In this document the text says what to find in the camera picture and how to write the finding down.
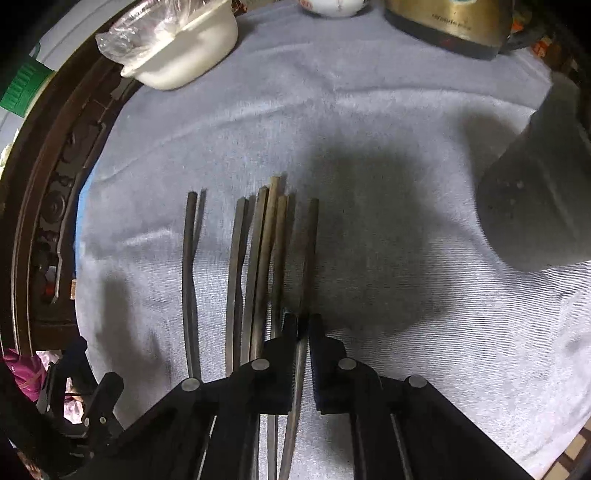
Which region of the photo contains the carved dark wooden frame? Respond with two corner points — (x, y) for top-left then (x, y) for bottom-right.
(0, 46), (139, 352)

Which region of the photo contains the gold electric kettle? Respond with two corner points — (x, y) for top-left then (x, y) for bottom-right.
(383, 0), (513, 61)

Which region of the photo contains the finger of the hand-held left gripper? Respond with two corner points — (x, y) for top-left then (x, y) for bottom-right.
(36, 361), (88, 438)
(82, 371), (125, 439)

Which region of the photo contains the pink cloth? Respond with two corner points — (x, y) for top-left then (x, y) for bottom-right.
(0, 348), (51, 402)

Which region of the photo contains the dark grey chopstick holder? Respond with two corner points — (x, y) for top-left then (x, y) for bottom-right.
(475, 71), (591, 273)

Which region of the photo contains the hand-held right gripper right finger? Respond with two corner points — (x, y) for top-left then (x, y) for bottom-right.
(308, 314), (536, 480)

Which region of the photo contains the grey towel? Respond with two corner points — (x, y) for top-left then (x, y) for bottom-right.
(76, 0), (591, 480)

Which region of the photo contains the white patterned bowl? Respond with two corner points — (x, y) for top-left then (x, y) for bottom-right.
(298, 0), (370, 18)

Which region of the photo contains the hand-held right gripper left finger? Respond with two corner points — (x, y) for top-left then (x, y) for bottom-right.
(60, 313), (300, 480)

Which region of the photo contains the green thermos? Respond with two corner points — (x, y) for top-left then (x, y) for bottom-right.
(0, 60), (54, 116)

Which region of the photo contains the white pot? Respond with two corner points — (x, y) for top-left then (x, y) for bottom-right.
(121, 0), (239, 90)

